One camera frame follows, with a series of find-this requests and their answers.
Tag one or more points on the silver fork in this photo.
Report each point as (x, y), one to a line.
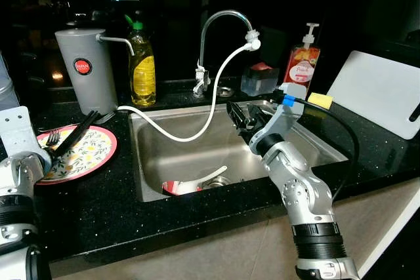
(52, 139)

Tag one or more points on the red hand soap pump bottle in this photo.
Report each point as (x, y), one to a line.
(302, 67)

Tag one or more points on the black chopstick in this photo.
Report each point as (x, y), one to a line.
(73, 132)
(82, 135)

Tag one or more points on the metal sink drain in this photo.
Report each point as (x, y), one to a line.
(218, 182)

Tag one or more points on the clear soap box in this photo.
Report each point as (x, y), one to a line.
(259, 80)

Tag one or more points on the translucent plastic container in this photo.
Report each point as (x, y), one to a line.
(6, 86)

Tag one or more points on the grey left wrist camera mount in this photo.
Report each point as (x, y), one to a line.
(18, 132)

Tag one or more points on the red bowl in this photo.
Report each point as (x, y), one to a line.
(170, 189)

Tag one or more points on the white cutting board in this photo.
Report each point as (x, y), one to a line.
(377, 93)

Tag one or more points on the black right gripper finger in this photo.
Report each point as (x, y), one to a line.
(235, 117)
(257, 113)

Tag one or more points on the yellow dish soap bottle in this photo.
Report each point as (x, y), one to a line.
(142, 77)

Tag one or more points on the grey cylinder water dispenser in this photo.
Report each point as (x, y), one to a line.
(85, 83)

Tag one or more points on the yellow sponge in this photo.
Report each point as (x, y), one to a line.
(320, 101)

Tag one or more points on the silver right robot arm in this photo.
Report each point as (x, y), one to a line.
(302, 188)

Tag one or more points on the floral plate with red rim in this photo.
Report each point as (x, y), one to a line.
(88, 155)

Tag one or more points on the chrome gooseneck faucet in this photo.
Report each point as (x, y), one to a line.
(205, 37)

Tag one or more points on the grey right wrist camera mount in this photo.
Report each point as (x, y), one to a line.
(283, 115)

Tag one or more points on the stainless steel sink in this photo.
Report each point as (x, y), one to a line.
(190, 159)

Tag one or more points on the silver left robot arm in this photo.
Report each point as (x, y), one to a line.
(18, 221)

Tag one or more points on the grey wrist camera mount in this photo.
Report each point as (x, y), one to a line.
(283, 115)
(18, 132)

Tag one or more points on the round metal deck cap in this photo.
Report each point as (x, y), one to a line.
(225, 91)

